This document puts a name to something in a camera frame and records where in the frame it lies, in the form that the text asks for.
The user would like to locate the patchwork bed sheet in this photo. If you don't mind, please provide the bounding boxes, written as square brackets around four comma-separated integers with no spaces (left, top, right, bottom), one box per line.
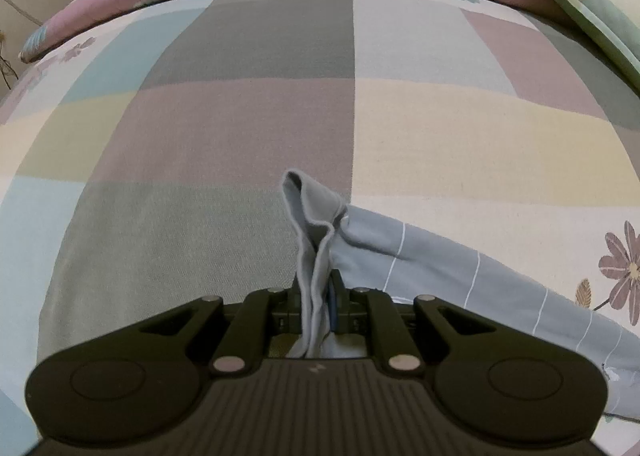
[0,0,640,456]

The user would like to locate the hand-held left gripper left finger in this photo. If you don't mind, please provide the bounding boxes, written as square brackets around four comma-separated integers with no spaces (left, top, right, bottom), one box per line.
[137,286,304,378]

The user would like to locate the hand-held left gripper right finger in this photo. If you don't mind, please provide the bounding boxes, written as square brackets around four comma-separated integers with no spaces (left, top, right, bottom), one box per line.
[327,268,494,378]

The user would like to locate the wall cables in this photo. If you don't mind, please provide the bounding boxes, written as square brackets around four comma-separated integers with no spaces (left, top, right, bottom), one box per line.
[0,0,43,90]

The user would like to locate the grey striped pajama shorts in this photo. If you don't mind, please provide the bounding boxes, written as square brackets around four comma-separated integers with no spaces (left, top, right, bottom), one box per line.
[280,169,640,422]

